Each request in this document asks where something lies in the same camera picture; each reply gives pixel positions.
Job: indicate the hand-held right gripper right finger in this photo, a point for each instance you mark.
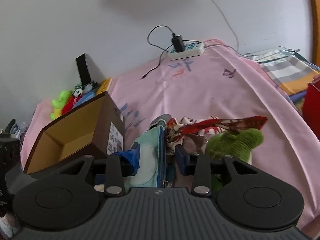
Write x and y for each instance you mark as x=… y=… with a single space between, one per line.
x=182 y=160

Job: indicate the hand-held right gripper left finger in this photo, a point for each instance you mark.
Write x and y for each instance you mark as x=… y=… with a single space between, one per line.
x=130 y=158

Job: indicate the pale pink cloth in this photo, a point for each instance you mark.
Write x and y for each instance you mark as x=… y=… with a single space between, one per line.
x=192 y=145

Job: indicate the green plush toy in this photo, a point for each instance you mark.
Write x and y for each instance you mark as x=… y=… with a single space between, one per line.
x=235 y=142

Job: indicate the brown cardboard box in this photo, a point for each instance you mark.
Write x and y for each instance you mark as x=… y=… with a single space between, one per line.
x=75 y=130

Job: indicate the pile of small clutter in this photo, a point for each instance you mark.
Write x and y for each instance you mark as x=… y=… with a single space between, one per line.
x=12 y=130

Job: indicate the pink printed bedsheet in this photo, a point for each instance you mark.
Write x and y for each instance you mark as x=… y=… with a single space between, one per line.
x=200 y=92

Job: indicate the blue glasses case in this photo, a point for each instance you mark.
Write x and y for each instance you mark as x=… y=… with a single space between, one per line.
x=86 y=97

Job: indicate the yellow book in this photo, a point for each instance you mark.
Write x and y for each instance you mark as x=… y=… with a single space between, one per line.
x=103 y=87

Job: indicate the red plush toy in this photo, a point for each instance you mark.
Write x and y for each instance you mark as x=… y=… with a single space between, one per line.
x=68 y=106

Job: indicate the yellow and green plush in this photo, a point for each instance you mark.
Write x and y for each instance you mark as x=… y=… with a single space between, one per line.
x=60 y=102

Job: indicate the panda plush toy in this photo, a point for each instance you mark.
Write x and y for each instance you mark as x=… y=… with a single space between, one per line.
x=78 y=92

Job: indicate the black phone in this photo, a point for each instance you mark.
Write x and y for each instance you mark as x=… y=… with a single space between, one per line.
x=83 y=70

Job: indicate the white power strip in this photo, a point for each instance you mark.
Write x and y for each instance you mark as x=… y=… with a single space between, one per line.
x=192 y=48

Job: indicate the black charger plug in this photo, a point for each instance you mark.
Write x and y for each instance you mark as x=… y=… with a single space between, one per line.
x=178 y=43

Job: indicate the striped folded blanket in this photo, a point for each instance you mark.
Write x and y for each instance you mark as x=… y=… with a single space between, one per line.
x=287 y=72

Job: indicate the red fabric item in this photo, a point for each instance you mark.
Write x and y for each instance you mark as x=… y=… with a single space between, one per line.
x=312 y=105

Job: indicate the wooden frame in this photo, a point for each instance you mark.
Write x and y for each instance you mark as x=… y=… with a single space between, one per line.
x=315 y=17

